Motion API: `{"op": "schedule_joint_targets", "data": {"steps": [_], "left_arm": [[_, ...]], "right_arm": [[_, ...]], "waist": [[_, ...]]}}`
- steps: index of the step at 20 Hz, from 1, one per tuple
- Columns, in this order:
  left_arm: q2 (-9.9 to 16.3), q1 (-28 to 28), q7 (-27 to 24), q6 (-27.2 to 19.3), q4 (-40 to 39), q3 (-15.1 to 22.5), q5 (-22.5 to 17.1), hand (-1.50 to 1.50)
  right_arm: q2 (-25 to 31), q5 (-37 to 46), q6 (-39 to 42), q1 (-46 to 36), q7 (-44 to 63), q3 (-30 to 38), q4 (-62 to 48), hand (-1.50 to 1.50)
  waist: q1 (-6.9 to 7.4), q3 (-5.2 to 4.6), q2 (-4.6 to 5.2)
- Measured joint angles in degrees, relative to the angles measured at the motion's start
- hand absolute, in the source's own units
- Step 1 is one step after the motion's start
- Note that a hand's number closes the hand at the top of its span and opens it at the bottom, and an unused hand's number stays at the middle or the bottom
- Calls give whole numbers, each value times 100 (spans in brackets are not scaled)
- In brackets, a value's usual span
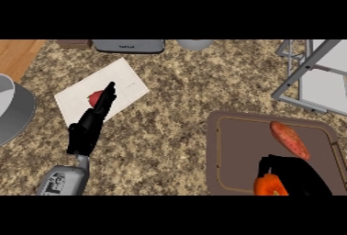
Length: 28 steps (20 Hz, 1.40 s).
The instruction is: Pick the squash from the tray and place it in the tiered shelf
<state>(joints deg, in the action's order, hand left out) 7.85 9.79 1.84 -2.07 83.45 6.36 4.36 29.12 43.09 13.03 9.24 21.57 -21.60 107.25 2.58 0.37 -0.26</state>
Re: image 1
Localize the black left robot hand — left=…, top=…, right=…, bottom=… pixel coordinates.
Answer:
left=65, top=81, right=119, bottom=157

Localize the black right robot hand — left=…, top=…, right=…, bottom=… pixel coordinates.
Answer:
left=255, top=154, right=335, bottom=196

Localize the orange squash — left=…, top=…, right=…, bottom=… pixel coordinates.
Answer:
left=252, top=173, right=289, bottom=196

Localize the brown tray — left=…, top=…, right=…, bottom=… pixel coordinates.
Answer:
left=207, top=110, right=347, bottom=196

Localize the grey tiered shelf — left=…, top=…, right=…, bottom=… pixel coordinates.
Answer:
left=272, top=39, right=347, bottom=117

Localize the white cutting board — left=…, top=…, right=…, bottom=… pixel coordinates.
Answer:
left=53, top=57, right=150, bottom=128

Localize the orange sweet potato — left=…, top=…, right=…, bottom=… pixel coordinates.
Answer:
left=269, top=120, right=311, bottom=162

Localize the grey round pot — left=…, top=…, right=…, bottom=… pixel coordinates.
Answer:
left=0, top=73, right=38, bottom=147

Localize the brown wooden block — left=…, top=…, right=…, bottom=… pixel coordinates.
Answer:
left=56, top=39, right=94, bottom=50

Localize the grey appliance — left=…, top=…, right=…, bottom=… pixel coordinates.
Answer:
left=91, top=39, right=167, bottom=55

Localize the pale grey round container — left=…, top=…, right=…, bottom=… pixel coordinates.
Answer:
left=174, top=39, right=215, bottom=51

